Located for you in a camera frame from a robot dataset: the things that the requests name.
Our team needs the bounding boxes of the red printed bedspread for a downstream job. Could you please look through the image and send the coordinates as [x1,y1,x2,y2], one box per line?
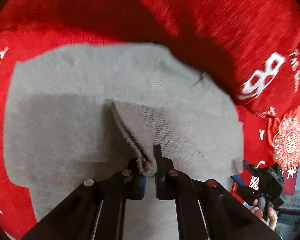
[0,0,300,239]

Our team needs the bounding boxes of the grey knit garment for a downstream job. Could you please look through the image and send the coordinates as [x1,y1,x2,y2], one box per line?
[4,44,243,239]

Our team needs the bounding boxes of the right hand with ring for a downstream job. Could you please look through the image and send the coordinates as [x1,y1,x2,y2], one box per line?
[250,198,279,231]

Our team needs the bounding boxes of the red paper-cut decoration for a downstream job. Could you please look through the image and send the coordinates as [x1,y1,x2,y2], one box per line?
[271,106,300,171]

